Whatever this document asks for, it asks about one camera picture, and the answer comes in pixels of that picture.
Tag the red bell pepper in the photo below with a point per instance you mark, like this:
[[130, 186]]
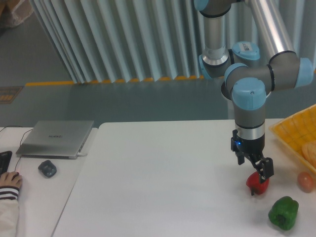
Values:
[[253, 183]]

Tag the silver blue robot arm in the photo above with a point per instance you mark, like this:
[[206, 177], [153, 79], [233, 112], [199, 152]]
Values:
[[245, 86]]

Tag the round bread in basket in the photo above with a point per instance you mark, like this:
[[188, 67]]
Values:
[[309, 152]]

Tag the yellow plastic basket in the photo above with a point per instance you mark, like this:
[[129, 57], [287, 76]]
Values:
[[296, 130]]

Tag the person's hand on mouse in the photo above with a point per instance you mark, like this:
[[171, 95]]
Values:
[[11, 179]]

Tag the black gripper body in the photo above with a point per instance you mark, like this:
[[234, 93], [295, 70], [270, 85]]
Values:
[[248, 147]]

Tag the green bell pepper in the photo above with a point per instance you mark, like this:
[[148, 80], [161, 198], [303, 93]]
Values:
[[283, 213]]

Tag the striped cream sleeve forearm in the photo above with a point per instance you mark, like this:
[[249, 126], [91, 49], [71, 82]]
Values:
[[9, 211]]

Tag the black keyboard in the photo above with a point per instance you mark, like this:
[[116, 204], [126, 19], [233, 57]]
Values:
[[5, 158]]

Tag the brown egg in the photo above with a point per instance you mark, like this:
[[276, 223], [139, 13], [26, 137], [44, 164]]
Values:
[[305, 182]]

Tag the silver closed laptop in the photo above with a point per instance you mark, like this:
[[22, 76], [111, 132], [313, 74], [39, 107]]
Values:
[[56, 139]]

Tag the folded grey partition screen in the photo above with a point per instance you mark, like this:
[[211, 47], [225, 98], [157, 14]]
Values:
[[111, 40]]

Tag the cardboard box corner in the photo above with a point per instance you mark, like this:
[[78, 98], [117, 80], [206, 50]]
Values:
[[14, 12]]

